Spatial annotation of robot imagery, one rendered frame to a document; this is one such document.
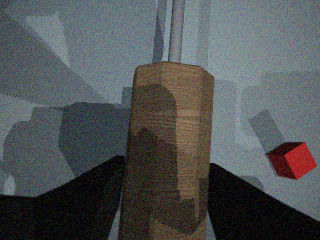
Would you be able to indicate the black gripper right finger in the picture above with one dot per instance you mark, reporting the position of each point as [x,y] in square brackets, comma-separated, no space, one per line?
[240,211]

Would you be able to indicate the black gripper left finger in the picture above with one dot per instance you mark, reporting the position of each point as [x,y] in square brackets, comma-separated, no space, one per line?
[81,209]

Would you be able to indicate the tool with wooden handle and grey metal shaft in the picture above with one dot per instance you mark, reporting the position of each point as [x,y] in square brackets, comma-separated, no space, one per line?
[167,164]

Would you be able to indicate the red cube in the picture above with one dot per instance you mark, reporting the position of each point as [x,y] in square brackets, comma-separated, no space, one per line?
[292,160]

